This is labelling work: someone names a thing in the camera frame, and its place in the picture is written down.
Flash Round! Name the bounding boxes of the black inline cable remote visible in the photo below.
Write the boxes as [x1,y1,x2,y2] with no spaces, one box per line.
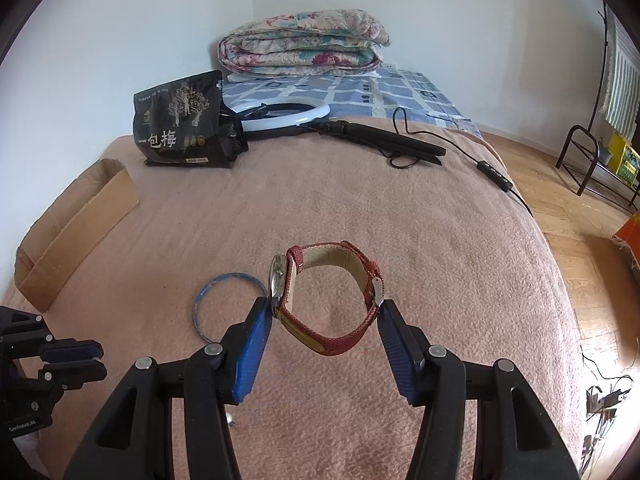
[477,160,513,193]

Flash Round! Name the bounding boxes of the red strap wristwatch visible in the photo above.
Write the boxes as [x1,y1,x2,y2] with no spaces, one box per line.
[270,240,387,357]

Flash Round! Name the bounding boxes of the striped hanging towel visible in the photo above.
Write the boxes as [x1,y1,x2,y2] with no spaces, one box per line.
[602,20,640,138]

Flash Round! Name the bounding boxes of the black snack bag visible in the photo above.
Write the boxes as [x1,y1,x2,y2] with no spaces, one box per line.
[132,70,249,168]

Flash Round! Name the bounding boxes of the blue plaid bed sheet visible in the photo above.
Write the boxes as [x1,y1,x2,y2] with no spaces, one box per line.
[220,62,483,138]

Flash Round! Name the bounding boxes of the black metal clothes rack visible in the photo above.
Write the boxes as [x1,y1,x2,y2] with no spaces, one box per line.
[556,2,640,211]

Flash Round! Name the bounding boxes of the white ring light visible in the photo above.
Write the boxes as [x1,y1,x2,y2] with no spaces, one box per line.
[235,101,332,135]

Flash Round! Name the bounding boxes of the orange box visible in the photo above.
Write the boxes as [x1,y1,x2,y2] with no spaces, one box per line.
[612,210,640,273]

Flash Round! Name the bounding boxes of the black floor cables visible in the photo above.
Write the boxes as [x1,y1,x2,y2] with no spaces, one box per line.
[582,345,638,476]

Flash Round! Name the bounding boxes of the cardboard box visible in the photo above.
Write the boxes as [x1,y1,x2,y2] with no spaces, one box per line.
[14,158,141,312]

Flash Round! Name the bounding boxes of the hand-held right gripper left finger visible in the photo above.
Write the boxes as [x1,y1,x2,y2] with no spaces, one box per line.
[62,296,275,480]

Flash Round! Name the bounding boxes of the black light cable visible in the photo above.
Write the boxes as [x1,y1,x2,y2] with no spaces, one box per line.
[387,106,533,216]

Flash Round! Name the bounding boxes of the black folded light stand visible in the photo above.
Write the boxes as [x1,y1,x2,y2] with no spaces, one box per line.
[300,119,447,167]

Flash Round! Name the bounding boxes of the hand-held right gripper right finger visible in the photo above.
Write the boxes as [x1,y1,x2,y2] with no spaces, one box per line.
[376,300,576,480]

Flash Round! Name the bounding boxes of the folded floral quilt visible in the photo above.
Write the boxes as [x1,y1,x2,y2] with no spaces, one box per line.
[217,8,391,79]

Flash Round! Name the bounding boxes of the yellow box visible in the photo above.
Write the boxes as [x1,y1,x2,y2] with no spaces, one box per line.
[609,131,640,184]

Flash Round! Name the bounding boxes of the thin round bangle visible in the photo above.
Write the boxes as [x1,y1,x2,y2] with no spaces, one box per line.
[192,272,268,345]

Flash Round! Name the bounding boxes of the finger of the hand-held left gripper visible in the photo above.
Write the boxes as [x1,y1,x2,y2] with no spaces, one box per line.
[42,361,109,392]
[40,339,105,362]

